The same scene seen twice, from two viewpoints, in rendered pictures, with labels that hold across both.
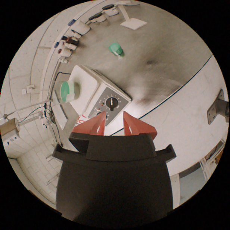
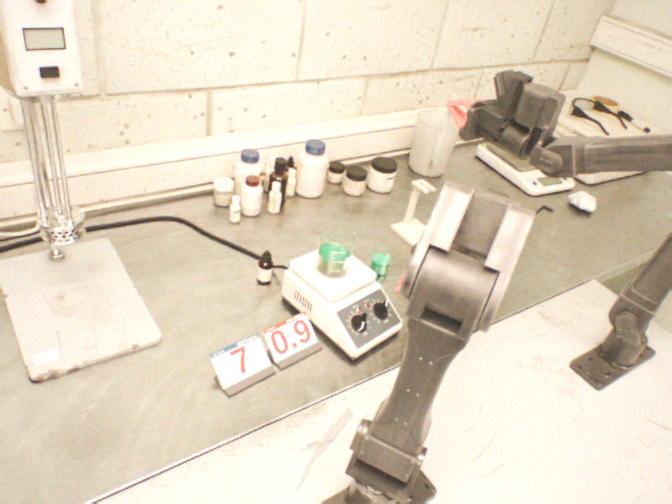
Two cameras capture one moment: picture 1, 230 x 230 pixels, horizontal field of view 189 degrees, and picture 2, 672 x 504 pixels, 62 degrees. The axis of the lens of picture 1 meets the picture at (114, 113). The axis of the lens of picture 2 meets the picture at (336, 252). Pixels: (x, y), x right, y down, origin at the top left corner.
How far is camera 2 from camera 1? 94 cm
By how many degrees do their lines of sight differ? 74
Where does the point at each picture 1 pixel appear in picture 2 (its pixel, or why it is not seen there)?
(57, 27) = (272, 108)
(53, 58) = (192, 166)
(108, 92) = (380, 296)
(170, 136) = (488, 396)
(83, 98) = (349, 281)
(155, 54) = not seen: hidden behind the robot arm
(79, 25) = (321, 169)
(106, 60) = not seen: hidden behind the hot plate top
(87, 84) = (361, 271)
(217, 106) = (602, 352)
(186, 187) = not seen: outside the picture
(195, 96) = (516, 341)
